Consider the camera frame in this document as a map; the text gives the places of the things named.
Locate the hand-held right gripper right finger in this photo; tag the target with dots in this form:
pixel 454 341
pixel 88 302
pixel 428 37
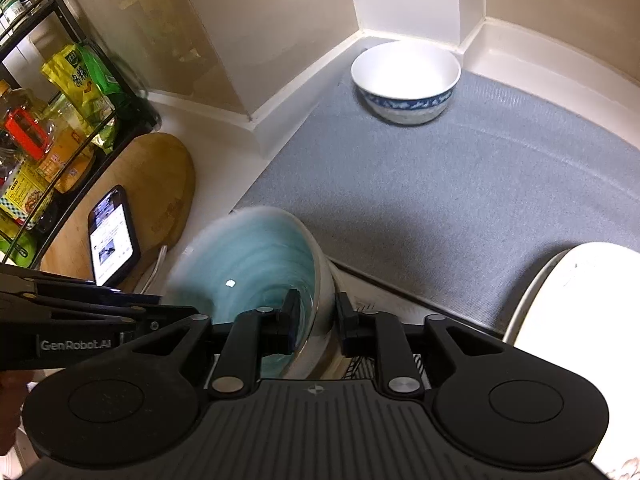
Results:
pixel 346 325

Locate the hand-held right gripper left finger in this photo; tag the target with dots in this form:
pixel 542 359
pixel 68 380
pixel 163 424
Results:
pixel 289 320

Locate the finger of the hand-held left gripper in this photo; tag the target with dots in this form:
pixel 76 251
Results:
pixel 100 311
pixel 75 294

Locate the teal glazed bowl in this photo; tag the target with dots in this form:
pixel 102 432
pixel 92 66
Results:
pixel 250 260

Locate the small white floral plate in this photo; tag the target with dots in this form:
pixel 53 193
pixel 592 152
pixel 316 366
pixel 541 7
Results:
pixel 590 295

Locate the white bowl with blue pattern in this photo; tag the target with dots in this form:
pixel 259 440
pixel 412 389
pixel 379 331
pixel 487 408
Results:
pixel 405 75

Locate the person's left hand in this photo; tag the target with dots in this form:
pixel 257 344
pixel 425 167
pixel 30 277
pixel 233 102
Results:
pixel 10 405

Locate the black smartphone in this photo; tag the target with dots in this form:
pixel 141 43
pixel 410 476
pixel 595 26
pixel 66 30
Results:
pixel 112 240

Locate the green round container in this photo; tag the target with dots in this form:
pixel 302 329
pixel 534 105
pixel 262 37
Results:
pixel 17 250

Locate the yellow label sauce jar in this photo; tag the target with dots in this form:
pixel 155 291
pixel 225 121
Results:
pixel 22 192

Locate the wooden cutting board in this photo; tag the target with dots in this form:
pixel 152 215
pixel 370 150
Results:
pixel 150 180

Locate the amber oil bottle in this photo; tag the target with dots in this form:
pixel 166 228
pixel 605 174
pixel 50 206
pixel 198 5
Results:
pixel 65 150

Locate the grey mat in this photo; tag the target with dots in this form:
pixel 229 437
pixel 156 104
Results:
pixel 425 185

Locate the bottle with red label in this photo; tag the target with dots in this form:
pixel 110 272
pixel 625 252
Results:
pixel 25 130

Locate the black metal spice rack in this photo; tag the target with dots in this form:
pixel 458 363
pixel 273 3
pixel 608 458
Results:
pixel 140 110

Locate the yellow cap bottle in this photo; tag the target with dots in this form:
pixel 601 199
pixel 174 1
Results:
pixel 5 95

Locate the green seasoning packet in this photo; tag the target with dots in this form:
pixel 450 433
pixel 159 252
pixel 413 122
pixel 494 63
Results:
pixel 100 80

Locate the yellow seasoning packet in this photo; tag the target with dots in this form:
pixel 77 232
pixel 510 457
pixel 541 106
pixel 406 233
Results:
pixel 70 70

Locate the green lid seasoning jar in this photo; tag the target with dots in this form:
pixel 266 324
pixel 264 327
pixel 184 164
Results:
pixel 9 2

